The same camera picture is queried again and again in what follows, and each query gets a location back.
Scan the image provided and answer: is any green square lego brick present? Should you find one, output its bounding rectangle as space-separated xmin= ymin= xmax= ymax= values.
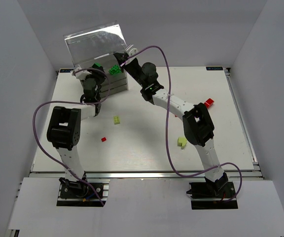
xmin=92 ymin=63 xmax=103 ymax=70

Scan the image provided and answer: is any green long lego brick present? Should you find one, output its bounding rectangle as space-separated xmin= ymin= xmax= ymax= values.
xmin=108 ymin=65 xmax=122 ymax=76

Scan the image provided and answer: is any clear plastic drawer container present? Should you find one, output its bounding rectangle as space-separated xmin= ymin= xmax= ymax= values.
xmin=64 ymin=21 xmax=128 ymax=97

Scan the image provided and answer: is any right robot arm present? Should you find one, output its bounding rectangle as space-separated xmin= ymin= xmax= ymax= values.
xmin=113 ymin=52 xmax=228 ymax=193

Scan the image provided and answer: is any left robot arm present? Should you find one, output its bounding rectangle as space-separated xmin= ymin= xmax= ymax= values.
xmin=46 ymin=64 xmax=106 ymax=189

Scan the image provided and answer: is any yellow square lego brick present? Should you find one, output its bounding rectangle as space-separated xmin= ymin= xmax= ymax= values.
xmin=113 ymin=116 xmax=120 ymax=125

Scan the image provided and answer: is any large red lego brick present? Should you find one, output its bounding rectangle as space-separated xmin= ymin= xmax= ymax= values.
xmin=204 ymin=98 xmax=214 ymax=109

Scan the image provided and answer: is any yellow lego brick right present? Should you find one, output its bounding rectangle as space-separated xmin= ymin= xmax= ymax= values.
xmin=177 ymin=137 xmax=187 ymax=149

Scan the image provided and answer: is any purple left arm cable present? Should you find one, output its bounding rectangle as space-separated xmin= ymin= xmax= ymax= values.
xmin=32 ymin=68 xmax=111 ymax=207

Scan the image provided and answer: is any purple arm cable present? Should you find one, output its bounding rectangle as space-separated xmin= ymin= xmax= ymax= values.
xmin=121 ymin=45 xmax=243 ymax=203
xmin=32 ymin=68 xmax=111 ymax=207

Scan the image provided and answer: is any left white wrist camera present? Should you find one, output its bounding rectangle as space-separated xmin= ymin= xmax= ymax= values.
xmin=72 ymin=65 xmax=91 ymax=81

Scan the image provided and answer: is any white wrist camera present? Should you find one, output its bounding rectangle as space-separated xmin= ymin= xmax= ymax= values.
xmin=72 ymin=65 xmax=91 ymax=81
xmin=125 ymin=44 xmax=138 ymax=57

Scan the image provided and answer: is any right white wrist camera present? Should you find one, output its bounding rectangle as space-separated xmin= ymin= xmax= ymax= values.
xmin=125 ymin=44 xmax=138 ymax=57

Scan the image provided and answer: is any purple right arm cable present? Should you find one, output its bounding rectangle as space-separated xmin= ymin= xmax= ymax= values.
xmin=121 ymin=45 xmax=243 ymax=203

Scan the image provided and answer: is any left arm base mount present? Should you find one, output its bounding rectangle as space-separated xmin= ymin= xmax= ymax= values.
xmin=56 ymin=177 xmax=108 ymax=207

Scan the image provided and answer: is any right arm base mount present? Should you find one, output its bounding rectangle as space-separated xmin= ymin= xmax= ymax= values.
xmin=186 ymin=182 xmax=238 ymax=210

